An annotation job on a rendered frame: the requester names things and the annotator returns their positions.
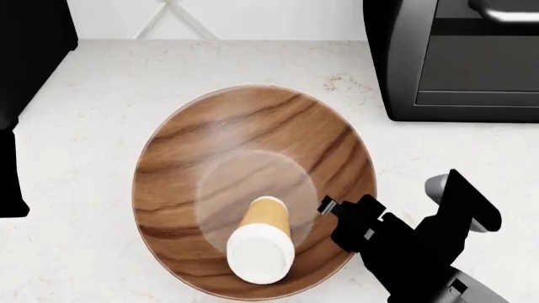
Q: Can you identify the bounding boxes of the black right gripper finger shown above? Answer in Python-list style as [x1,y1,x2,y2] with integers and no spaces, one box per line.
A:
[329,218,366,254]
[318,194,339,217]

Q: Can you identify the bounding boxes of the paper cup with white lid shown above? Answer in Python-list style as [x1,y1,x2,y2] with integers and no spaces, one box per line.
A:
[226,195,296,284]

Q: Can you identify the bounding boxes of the brown wooden bowl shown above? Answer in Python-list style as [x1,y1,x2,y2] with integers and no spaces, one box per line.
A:
[131,83,377,300]

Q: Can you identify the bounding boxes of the black toaster oven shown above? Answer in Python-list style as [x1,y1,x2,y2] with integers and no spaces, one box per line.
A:
[362,0,539,124]

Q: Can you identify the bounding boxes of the tall black appliance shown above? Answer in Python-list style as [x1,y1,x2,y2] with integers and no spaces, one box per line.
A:
[0,0,79,219]

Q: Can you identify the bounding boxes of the silver oven door handle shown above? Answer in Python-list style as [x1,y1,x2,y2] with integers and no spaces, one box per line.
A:
[466,0,539,24]

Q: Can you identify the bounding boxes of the white crossed frame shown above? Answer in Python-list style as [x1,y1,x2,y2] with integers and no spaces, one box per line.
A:
[129,0,221,40]

